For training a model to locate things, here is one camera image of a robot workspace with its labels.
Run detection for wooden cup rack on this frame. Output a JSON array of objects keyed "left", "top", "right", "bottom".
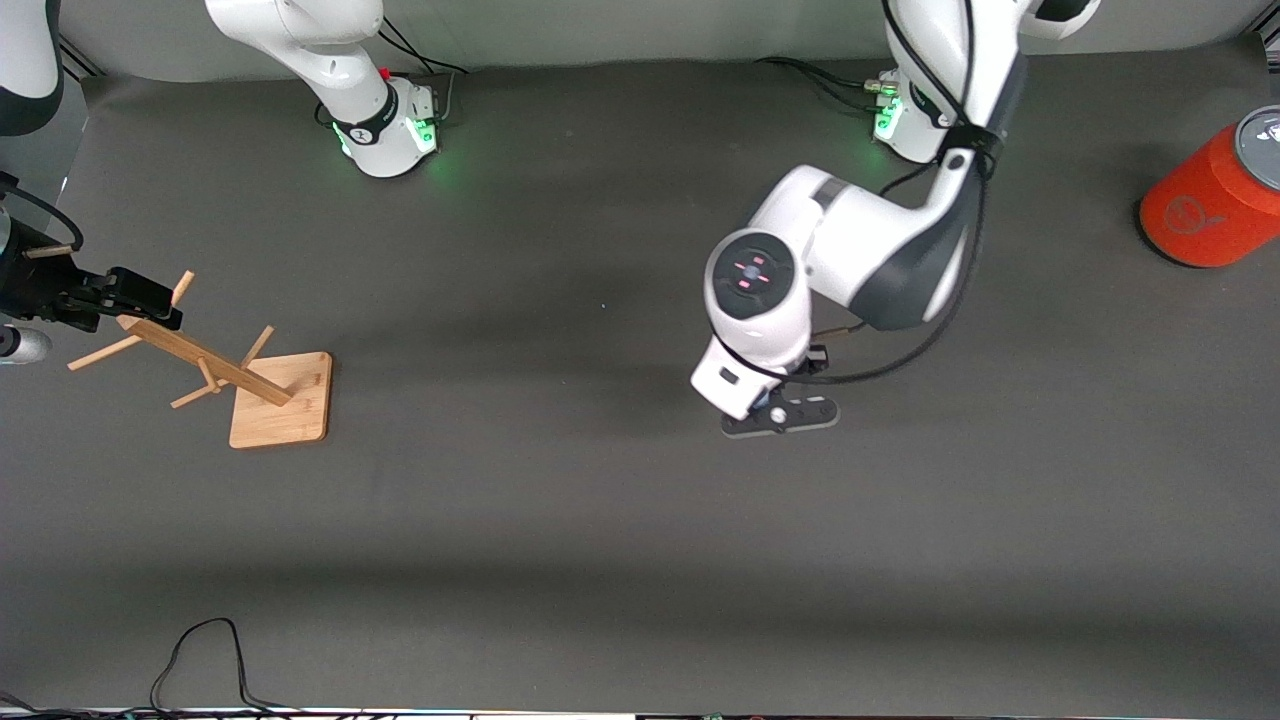
[{"left": 67, "top": 270, "right": 333, "bottom": 450}]

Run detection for black cable on table edge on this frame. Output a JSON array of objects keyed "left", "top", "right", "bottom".
[{"left": 0, "top": 617, "right": 311, "bottom": 720}]

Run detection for black arm base cables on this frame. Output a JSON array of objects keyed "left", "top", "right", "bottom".
[
  {"left": 755, "top": 55, "right": 896, "bottom": 113},
  {"left": 315, "top": 15, "right": 473, "bottom": 129}
]

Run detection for black left arm base cables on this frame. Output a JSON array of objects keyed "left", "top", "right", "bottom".
[{"left": 755, "top": 55, "right": 896, "bottom": 113}]

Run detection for black right arm base cables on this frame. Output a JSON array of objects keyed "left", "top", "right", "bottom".
[{"left": 315, "top": 15, "right": 473, "bottom": 129}]

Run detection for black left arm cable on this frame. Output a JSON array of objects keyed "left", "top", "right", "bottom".
[{"left": 720, "top": 0, "right": 1006, "bottom": 386}]

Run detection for orange can with silver lid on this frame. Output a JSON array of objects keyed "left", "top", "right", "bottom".
[{"left": 1138, "top": 105, "right": 1280, "bottom": 269}]

